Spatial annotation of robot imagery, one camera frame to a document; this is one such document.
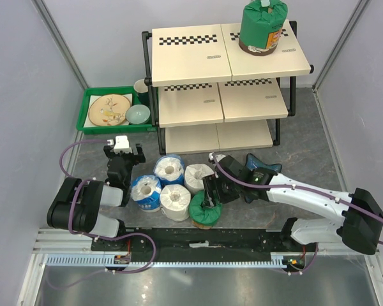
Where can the aluminium frame post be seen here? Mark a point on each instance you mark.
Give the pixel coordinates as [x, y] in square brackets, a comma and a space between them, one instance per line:
[341, 41]
[61, 43]

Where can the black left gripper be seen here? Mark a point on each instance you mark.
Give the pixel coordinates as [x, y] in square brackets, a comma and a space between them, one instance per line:
[136, 158]

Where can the green plastic tray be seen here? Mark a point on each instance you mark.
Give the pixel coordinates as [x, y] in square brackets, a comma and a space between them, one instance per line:
[91, 95]

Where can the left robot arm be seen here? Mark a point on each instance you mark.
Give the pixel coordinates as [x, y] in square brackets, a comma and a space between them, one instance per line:
[76, 207]

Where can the blue starfish shaped dish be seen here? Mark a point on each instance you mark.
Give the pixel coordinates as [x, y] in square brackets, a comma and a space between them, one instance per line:
[257, 173]

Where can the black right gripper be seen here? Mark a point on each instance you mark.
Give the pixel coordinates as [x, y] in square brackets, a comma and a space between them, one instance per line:
[222, 198]

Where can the blue plastic roll front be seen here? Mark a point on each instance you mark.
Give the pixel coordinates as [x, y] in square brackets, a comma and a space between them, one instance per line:
[145, 192]

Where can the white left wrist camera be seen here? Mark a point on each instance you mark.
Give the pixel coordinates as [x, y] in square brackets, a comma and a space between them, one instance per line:
[120, 144]

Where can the black frame beige shelf rack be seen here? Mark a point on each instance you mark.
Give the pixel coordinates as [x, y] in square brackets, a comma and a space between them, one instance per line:
[207, 94]

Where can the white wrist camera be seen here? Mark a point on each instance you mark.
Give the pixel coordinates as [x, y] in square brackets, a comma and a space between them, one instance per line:
[214, 156]
[120, 144]

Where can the white paper under plate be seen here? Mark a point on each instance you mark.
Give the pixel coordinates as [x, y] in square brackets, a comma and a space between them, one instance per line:
[92, 126]

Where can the dark green mug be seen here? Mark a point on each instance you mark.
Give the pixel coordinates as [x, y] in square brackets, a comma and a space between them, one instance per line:
[141, 90]

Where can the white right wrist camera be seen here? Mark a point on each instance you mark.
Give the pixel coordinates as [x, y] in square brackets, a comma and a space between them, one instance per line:
[214, 156]

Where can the white roll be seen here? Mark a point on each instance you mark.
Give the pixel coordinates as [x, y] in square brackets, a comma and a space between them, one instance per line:
[174, 201]
[193, 177]

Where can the light teal patterned bowl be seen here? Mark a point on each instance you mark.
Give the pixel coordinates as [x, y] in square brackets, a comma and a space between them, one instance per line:
[138, 114]

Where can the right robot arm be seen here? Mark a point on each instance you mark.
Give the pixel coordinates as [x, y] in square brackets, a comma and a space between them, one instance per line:
[355, 219]

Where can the right aluminium frame post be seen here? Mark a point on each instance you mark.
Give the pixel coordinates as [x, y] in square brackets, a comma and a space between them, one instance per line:
[341, 41]

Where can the white roll back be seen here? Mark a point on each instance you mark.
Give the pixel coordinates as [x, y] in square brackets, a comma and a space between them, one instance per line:
[193, 177]

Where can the blue plastic roll back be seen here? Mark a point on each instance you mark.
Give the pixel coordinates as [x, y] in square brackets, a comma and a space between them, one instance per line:
[170, 170]

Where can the blue plastic roll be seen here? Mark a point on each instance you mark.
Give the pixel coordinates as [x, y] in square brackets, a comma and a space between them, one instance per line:
[170, 170]
[145, 192]

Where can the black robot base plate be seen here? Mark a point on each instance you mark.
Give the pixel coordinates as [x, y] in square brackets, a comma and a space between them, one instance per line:
[215, 244]

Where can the left aluminium frame post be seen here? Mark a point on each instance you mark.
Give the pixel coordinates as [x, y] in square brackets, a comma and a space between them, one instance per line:
[61, 43]

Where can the green roll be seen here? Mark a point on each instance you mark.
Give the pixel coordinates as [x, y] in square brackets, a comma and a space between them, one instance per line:
[202, 215]
[261, 26]

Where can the white roll front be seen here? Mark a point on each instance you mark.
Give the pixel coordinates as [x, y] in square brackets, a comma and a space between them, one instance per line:
[174, 201]

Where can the oval bird pattern plate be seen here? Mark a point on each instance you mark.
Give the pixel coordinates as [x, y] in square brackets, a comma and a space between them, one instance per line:
[108, 110]

